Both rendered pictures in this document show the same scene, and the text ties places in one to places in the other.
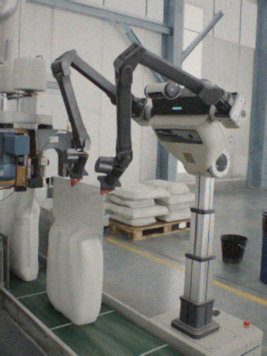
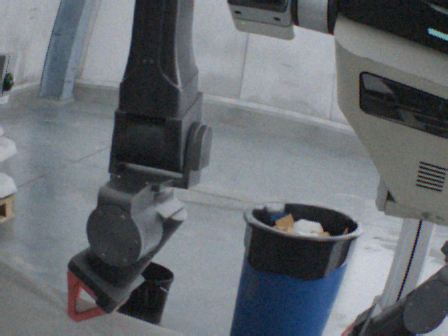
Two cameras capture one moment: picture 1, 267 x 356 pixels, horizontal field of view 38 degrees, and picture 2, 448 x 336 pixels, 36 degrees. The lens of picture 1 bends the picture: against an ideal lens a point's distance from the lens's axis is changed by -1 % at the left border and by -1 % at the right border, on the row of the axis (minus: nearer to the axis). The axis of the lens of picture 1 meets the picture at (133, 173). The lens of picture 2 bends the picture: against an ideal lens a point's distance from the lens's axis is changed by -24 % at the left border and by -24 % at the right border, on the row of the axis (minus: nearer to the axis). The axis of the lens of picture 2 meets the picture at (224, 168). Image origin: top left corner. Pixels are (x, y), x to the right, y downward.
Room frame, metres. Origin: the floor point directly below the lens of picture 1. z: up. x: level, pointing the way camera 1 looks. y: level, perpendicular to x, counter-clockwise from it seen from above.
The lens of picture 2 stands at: (1.29, 0.67, 1.42)
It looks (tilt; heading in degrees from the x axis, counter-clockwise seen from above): 12 degrees down; 322
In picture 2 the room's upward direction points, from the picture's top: 9 degrees clockwise
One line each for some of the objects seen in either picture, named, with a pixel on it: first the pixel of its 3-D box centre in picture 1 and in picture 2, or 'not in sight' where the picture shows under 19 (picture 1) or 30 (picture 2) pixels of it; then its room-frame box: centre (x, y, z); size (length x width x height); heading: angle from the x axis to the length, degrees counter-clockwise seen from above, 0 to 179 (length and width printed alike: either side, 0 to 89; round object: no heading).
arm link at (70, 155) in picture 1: (75, 151); (140, 191); (1.90, 0.28, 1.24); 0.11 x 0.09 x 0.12; 129
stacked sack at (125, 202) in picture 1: (129, 199); not in sight; (5.18, 0.03, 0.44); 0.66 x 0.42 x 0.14; 33
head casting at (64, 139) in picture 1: (44, 149); not in sight; (2.33, 0.53, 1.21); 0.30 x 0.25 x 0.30; 39
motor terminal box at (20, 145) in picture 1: (17, 147); not in sight; (1.84, 0.55, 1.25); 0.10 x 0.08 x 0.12; 154
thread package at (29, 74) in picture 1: (29, 75); not in sight; (1.98, 0.54, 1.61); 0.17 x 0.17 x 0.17
